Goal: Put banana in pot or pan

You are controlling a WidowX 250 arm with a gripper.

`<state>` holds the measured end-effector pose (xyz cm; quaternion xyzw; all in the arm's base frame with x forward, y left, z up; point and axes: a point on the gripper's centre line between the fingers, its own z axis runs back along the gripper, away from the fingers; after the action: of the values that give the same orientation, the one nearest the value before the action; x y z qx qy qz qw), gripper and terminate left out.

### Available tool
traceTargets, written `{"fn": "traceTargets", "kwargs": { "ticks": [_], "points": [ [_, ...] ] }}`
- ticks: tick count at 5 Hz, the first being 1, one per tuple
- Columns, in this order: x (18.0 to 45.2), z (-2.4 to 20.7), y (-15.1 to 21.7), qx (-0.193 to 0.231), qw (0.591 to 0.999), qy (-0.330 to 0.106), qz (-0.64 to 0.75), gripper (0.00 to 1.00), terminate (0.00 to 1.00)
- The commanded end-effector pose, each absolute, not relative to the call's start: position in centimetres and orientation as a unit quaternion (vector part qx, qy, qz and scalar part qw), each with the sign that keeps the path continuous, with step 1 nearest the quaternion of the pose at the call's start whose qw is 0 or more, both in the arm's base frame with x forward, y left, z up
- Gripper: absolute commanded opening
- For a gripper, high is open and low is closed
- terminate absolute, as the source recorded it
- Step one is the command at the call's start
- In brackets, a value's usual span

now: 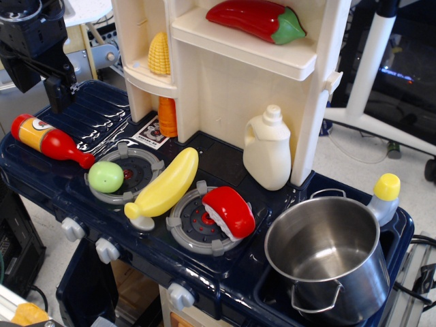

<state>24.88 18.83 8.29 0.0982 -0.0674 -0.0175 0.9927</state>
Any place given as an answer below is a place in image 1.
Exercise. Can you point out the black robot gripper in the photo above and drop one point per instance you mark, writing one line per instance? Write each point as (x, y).
(33, 34)

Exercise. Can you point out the yellow toy banana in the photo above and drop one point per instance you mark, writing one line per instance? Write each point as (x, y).
(167, 189)

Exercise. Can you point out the stainless steel pot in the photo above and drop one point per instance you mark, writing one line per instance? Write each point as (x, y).
(328, 252)

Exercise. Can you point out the red toy ketchup bottle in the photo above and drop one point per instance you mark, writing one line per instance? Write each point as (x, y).
(48, 140)

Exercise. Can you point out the yellow toy corn cob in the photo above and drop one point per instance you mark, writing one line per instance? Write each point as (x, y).
(159, 56)

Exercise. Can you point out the black and white sticker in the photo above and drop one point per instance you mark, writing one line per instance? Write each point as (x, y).
(150, 135)

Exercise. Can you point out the green toy apple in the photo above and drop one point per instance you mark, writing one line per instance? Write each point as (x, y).
(105, 176)

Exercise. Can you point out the orange toy carrot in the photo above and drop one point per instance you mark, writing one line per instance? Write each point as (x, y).
(167, 117)

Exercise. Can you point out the left grey stove burner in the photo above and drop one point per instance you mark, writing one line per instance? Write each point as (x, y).
(140, 167)

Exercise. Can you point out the grey stove burner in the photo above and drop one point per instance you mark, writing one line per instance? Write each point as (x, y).
(140, 167)
(193, 229)

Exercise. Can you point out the left grey stove knob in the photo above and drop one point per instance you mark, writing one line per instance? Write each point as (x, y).
(72, 230)

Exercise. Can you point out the grey stove knob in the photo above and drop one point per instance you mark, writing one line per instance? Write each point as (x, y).
(180, 297)
(72, 230)
(106, 251)

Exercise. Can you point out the cream toy kitchen shelf unit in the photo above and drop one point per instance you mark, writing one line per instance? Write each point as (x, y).
(220, 77)

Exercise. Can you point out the navy toy kitchen counter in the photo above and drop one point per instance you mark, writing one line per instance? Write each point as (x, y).
(229, 281)

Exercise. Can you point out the middle grey stove knob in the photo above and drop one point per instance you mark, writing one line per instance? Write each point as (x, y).
(106, 251)

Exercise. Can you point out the right grey stove burner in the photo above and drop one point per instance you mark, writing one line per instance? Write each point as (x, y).
(193, 229)

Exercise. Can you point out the red toy chili pepper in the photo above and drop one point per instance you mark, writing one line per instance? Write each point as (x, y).
(271, 22)

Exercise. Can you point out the white toy detergent jug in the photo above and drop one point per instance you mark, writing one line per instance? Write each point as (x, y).
(266, 154)

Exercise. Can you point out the red toy sushi piece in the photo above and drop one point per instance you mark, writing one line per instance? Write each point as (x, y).
(230, 212)

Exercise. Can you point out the right grey stove knob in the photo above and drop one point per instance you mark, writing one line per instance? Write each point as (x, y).
(180, 297)

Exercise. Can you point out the white stand pole and base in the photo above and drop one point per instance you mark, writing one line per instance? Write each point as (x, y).
(353, 115)

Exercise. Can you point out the black monitor screen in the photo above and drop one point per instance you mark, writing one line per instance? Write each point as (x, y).
(403, 94)

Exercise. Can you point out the grey faucet with yellow cap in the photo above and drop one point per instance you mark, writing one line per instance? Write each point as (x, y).
(385, 198)

